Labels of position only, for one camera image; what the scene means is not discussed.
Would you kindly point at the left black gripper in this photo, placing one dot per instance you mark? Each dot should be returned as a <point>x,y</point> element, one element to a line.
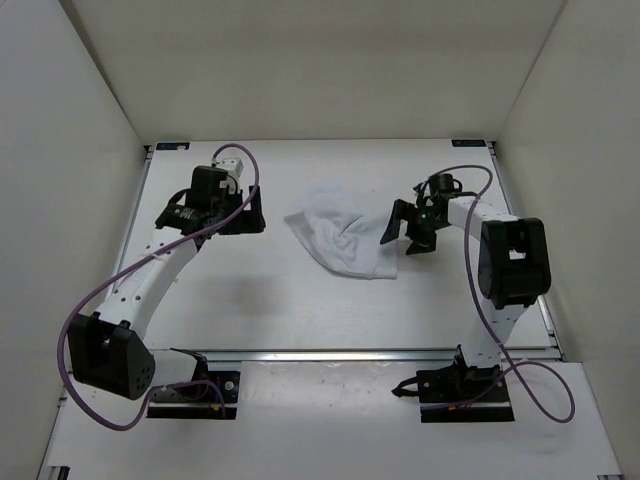
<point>248,219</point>

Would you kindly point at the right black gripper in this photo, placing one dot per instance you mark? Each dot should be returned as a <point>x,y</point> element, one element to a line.
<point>421,242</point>

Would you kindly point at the white skirt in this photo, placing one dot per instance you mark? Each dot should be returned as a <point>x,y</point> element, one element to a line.
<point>342,234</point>

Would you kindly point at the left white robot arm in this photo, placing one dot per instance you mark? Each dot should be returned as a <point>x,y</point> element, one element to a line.
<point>105,349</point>

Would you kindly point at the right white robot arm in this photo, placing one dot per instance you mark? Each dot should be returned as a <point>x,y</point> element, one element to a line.
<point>511,273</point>

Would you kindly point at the right blue corner label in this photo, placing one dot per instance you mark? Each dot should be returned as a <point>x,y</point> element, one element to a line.
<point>468,143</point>

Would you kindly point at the blue corner label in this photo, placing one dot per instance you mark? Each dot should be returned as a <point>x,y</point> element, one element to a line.
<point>172,146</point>
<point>468,143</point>

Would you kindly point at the left blue corner label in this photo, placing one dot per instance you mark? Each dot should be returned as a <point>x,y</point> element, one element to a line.
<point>172,146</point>

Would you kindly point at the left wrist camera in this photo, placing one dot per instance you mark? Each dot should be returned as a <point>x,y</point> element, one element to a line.
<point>234,168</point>

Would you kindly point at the aluminium table rail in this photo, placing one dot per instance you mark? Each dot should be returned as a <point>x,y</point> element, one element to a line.
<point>331,356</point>

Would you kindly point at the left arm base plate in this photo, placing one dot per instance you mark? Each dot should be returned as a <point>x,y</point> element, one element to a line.
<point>199,402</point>

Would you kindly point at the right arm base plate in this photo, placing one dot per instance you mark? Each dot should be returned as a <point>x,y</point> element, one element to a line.
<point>457,394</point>

